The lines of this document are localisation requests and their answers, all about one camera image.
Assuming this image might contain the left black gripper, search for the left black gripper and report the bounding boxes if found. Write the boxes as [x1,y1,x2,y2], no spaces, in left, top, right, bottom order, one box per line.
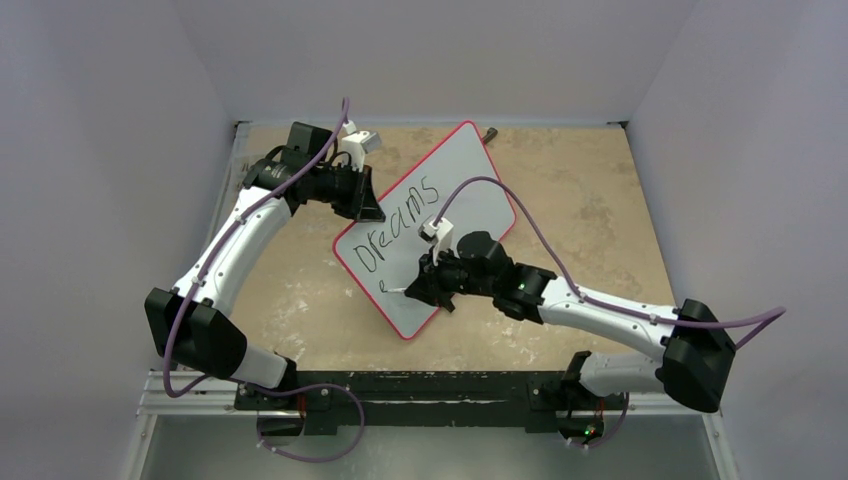
[311,161,383,221]

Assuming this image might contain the red framed whiteboard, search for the red framed whiteboard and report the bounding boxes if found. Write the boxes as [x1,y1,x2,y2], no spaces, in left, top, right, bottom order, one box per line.
[333,121,516,340]

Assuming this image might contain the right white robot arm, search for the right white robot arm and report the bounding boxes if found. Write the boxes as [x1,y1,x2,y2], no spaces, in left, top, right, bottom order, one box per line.
[403,231,737,413]

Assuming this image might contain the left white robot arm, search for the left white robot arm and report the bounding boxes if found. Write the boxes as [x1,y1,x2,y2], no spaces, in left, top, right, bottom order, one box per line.
[144,121,386,409]

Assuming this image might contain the dark grey pipe fitting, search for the dark grey pipe fitting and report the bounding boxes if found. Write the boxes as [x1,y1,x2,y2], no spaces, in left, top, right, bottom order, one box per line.
[483,127,498,143]

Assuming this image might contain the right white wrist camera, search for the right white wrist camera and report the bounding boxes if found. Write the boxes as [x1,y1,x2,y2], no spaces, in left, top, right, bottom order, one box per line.
[418,216,454,266]

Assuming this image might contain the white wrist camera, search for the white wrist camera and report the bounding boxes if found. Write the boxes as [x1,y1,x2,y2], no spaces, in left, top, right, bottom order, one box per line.
[418,216,454,266]
[339,121,382,171]

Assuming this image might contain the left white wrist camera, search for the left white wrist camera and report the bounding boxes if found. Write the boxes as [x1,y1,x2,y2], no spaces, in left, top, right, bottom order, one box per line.
[339,121,382,171]

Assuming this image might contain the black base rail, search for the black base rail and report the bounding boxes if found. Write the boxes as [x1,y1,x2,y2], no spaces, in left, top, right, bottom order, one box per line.
[234,370,625,436]

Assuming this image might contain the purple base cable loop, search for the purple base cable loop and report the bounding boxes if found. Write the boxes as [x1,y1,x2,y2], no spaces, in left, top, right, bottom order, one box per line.
[254,384,366,464]

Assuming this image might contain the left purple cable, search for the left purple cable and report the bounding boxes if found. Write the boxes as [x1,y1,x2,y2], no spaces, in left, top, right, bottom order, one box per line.
[162,97,351,400]

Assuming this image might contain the aluminium frame rail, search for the aluminium frame rail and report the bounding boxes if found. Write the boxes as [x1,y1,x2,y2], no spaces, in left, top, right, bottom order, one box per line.
[135,371,702,417]

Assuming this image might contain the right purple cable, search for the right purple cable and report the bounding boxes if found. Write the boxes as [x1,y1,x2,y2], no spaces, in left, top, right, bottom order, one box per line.
[433,176,787,351]

